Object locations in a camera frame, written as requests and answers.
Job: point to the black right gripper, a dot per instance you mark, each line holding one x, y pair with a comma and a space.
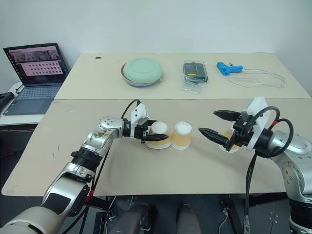
240, 130

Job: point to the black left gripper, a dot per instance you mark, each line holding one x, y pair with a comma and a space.
140, 131

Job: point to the tan paper cup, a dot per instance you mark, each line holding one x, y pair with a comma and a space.
158, 145
181, 139
228, 133

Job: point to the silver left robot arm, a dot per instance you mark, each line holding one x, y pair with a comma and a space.
97, 136

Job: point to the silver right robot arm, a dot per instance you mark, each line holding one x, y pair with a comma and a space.
297, 146

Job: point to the pale blue plate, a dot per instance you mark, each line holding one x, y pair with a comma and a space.
141, 84

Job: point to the clear bag of screws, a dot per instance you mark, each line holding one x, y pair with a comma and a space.
191, 87

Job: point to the blue plastic hand tool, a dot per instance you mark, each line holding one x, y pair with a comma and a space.
226, 68

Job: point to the clear plastic bit box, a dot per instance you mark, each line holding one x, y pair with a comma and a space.
195, 70

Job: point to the pink plate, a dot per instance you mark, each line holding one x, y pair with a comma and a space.
122, 70

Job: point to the dark rounded shape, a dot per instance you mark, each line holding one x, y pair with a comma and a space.
187, 219
136, 219

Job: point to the white side table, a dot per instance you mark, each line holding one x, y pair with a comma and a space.
22, 119

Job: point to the grey laptop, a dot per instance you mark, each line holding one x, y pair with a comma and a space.
36, 63

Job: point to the black controller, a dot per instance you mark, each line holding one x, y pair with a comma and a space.
5, 97

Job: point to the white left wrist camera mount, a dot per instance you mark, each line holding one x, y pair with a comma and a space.
138, 113

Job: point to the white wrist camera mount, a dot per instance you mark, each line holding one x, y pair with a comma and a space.
258, 104
138, 113

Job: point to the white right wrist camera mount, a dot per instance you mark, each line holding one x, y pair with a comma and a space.
258, 104

